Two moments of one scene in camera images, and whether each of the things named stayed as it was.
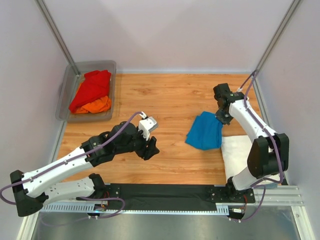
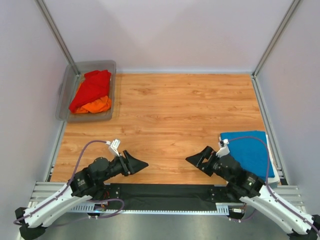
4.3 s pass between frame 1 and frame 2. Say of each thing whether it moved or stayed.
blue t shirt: moved
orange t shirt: stayed
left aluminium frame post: stayed
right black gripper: moved
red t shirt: stayed
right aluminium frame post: stayed
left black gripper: moved
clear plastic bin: stayed
